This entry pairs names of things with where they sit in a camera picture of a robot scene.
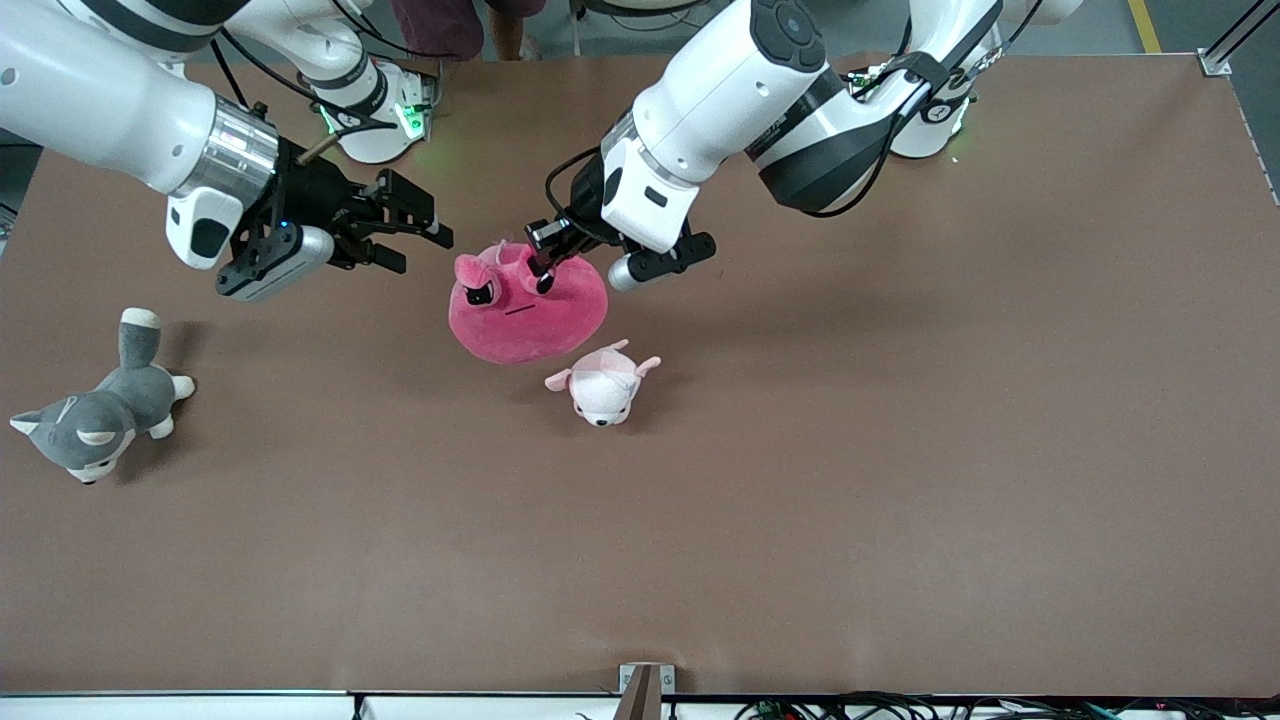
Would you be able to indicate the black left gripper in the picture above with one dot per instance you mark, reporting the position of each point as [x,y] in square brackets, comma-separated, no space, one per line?
[584,209]

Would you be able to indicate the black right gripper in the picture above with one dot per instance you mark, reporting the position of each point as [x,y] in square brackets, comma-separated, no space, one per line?
[316,194]

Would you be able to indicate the round hot pink plush toy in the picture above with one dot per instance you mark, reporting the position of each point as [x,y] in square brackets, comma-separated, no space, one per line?
[520,330]

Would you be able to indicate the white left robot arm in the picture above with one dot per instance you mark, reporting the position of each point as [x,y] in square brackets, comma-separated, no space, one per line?
[720,90]

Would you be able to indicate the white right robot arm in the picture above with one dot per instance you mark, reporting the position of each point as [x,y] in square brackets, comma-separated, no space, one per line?
[100,100]

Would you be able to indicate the pale pink white plush puppy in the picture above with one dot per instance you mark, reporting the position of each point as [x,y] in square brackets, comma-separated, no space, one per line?
[600,390]

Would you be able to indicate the white metal stand leg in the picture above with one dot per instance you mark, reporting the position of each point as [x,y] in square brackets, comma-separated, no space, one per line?
[574,25]

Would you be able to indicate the grey white husky plush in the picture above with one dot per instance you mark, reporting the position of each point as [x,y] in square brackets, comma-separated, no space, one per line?
[100,420]

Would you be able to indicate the metal table edge bracket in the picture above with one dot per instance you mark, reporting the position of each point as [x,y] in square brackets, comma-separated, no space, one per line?
[640,695]

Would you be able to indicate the aluminium frame profile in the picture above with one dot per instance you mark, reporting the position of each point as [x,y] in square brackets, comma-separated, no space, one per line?
[1215,63]

